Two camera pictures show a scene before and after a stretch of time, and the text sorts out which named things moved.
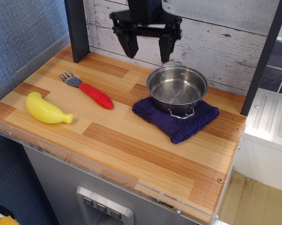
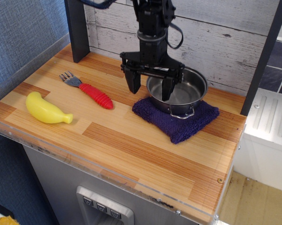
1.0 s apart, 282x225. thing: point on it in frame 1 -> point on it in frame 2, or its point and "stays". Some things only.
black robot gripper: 146,18 -> 152,59
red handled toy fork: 69,79 stays
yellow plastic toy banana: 44,111 stays
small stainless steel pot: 177,88 stays
